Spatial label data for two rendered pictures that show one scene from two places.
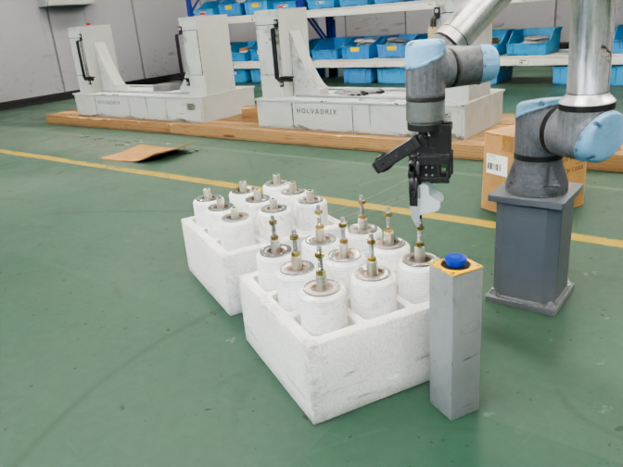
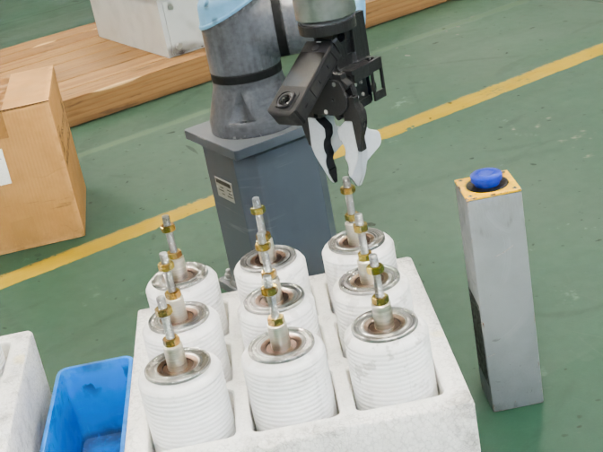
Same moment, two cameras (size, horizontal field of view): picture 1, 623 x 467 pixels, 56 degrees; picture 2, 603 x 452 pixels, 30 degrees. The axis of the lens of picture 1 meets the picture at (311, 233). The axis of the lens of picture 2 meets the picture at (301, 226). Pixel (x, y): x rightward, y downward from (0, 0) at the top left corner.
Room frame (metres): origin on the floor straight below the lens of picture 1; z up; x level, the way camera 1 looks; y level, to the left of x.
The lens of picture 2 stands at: (0.67, 1.03, 0.86)
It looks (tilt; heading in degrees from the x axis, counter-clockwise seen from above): 23 degrees down; 294
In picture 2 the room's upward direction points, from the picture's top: 11 degrees counter-clockwise
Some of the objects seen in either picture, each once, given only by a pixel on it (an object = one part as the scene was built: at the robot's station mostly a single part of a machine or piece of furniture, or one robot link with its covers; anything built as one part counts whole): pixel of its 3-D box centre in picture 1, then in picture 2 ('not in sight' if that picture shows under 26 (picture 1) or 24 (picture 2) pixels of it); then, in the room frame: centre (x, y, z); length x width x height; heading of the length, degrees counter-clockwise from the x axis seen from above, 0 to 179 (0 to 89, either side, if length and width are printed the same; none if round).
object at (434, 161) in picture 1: (429, 152); (337, 65); (1.15, -0.25, 0.49); 0.09 x 0.08 x 0.12; 70
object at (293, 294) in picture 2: (344, 255); (274, 299); (1.21, -0.07, 0.25); 0.08 x 0.08 x 0.01
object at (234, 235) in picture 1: (239, 247); not in sight; (1.54, 0.21, 0.16); 0.10 x 0.10 x 0.18
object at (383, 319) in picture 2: (321, 282); (382, 315); (1.06, -0.01, 0.26); 0.02 x 0.02 x 0.03
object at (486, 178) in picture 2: (455, 261); (486, 179); (0.98, -0.26, 0.32); 0.04 x 0.04 x 0.02
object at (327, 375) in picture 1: (348, 318); (297, 410); (1.21, -0.07, 0.09); 0.39 x 0.39 x 0.18; 25
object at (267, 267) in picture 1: (279, 285); (195, 434); (1.27, 0.09, 0.16); 0.10 x 0.10 x 0.18
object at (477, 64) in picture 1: (463, 65); not in sight; (1.20, -0.33, 0.64); 0.11 x 0.11 x 0.08; 22
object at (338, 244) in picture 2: (419, 259); (356, 241); (1.16, -0.23, 0.25); 0.08 x 0.08 x 0.01
